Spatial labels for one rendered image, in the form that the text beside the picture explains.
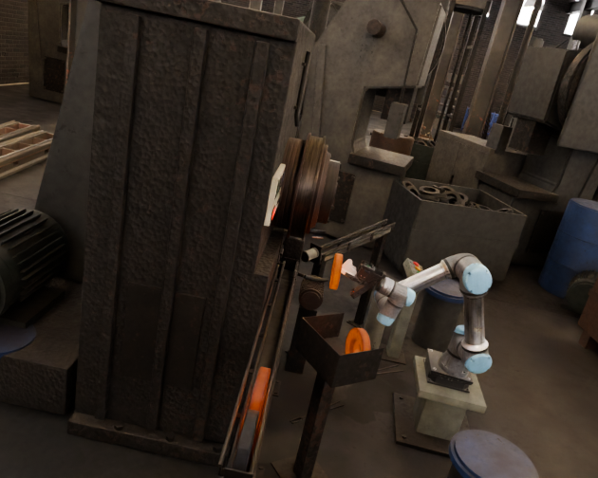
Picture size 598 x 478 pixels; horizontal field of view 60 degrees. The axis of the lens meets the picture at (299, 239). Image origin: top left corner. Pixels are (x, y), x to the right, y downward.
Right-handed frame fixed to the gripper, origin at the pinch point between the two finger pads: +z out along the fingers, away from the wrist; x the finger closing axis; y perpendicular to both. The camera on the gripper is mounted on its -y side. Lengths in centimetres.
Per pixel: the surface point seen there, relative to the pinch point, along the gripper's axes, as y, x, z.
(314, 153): 38.6, -4.0, 30.8
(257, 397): -17, 81, 16
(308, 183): 28.2, 3.9, 27.6
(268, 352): -28.0, 38.9, 14.0
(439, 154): 28, -454, -125
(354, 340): -11.0, 33.4, -13.4
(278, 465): -82, 30, -15
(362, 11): 116, -288, 40
